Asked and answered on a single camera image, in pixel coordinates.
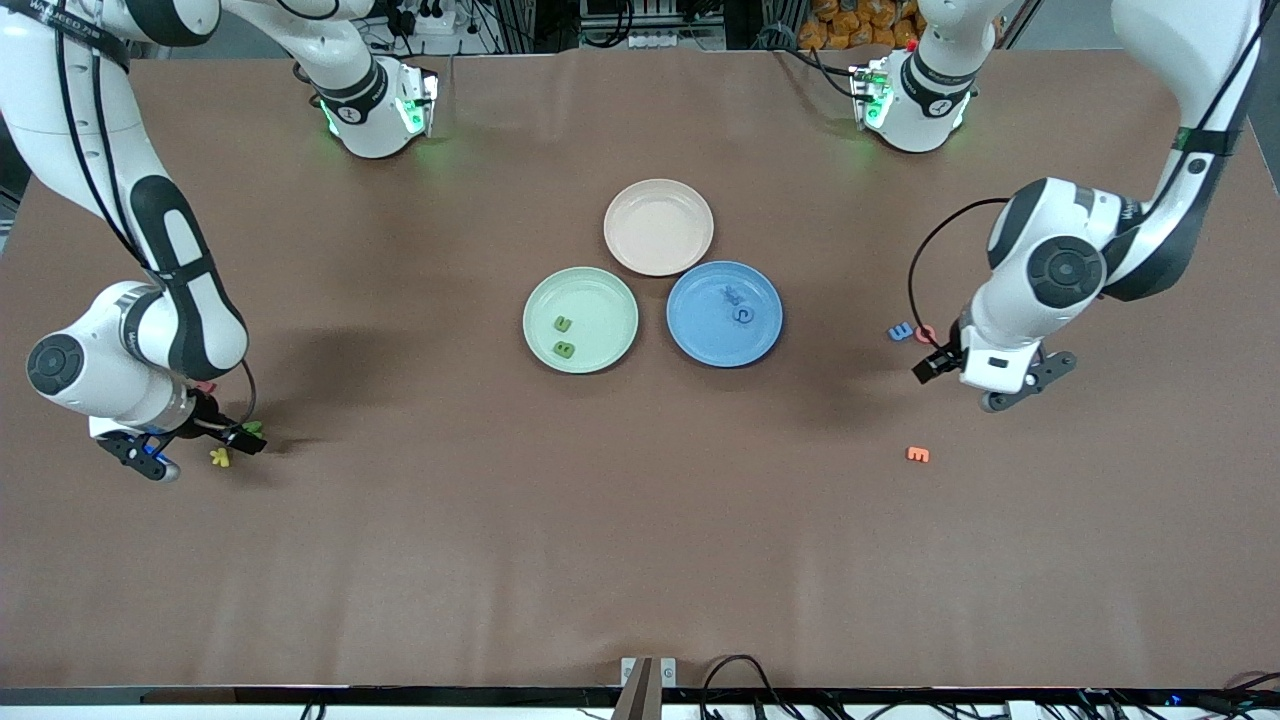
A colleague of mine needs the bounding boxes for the blue round plate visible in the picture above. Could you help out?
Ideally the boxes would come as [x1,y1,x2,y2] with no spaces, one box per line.
[666,260,784,369]

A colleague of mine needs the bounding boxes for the beige round plate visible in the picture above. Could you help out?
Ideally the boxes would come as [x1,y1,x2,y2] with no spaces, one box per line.
[603,178,716,278]

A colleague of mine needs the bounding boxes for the light green round plate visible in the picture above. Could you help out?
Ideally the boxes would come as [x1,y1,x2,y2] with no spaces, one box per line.
[522,266,640,375]

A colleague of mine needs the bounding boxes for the brown table cover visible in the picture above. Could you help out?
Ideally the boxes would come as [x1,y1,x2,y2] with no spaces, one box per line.
[0,48,1280,691]

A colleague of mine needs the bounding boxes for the orange snack bags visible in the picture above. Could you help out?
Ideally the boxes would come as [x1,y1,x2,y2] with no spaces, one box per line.
[800,0,926,51]

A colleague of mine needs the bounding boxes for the white power strip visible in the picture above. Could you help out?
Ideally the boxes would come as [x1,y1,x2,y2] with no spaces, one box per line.
[385,0,456,36]

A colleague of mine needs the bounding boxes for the black looped cable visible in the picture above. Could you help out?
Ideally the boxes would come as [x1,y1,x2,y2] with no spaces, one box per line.
[700,655,791,720]

